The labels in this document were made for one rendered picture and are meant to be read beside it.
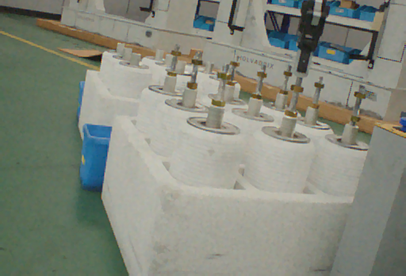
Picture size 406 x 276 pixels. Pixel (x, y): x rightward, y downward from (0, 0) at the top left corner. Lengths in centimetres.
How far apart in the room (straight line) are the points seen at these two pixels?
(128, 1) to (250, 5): 483
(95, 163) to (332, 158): 50
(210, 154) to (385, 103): 215
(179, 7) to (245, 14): 72
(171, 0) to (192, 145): 334
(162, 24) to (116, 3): 407
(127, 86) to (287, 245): 61
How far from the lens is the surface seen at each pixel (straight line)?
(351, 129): 78
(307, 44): 69
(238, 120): 79
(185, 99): 77
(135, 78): 115
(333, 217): 74
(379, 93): 274
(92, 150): 101
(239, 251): 68
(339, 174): 76
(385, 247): 63
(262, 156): 70
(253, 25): 346
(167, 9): 395
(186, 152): 65
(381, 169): 62
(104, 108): 112
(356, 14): 597
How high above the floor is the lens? 39
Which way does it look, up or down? 12 degrees down
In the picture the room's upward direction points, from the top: 12 degrees clockwise
